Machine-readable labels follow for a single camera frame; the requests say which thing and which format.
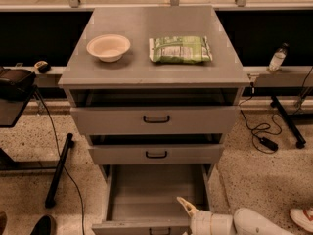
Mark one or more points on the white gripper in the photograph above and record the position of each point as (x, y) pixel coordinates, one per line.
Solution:
(201, 223)

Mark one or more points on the grey bottom drawer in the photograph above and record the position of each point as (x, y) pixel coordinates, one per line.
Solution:
(142, 199)

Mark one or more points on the grey drawer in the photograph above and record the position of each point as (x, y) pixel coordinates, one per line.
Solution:
(155, 149)
(138, 112)
(142, 199)

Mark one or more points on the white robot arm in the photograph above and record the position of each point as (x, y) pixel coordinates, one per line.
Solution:
(243, 222)

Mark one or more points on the grey middle drawer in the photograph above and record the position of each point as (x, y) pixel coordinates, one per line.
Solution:
(155, 149)

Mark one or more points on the grey top drawer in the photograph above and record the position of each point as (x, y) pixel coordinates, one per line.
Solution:
(138, 112)

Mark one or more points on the grey drawer cabinet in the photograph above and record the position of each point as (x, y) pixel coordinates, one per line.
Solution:
(86, 74)

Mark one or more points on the white red sneaker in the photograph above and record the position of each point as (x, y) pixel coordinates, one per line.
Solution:
(303, 218)

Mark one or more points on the black shoe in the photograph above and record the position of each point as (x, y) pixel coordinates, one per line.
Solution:
(46, 225)

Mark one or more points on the green snack bag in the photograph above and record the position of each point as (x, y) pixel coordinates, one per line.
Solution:
(179, 49)

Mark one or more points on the clear plastic bottle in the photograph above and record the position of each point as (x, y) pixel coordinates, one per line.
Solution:
(278, 58)

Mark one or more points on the white paper bowl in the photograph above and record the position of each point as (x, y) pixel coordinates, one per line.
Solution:
(109, 47)

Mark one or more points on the brown shoe tip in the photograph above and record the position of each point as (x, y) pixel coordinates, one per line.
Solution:
(3, 222)

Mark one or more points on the black side table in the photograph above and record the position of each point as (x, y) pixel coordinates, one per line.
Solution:
(10, 112)

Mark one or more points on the yellow black tape measure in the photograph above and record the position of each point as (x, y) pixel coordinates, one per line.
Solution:
(42, 66)

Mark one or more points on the black bag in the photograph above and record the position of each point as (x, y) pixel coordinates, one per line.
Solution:
(15, 84)

